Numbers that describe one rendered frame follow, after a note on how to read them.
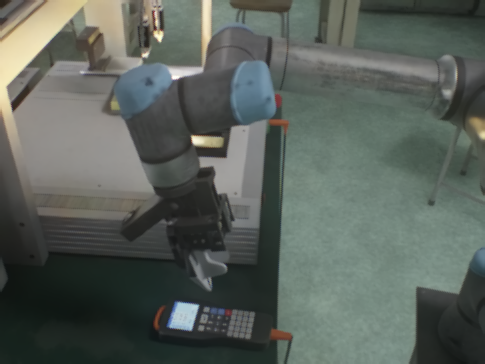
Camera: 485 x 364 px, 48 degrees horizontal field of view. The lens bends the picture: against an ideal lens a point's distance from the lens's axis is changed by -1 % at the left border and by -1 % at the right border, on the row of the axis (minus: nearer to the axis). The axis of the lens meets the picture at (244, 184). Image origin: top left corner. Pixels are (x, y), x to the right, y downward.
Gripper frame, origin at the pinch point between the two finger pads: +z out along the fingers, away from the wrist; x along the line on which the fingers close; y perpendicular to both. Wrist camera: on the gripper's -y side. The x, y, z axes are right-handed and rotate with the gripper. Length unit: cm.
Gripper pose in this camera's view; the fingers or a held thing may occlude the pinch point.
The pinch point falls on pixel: (205, 283)
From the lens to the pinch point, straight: 88.9
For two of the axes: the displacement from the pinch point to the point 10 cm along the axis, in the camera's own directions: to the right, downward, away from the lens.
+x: 1.6, -5.8, 8.0
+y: 9.6, -1.0, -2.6
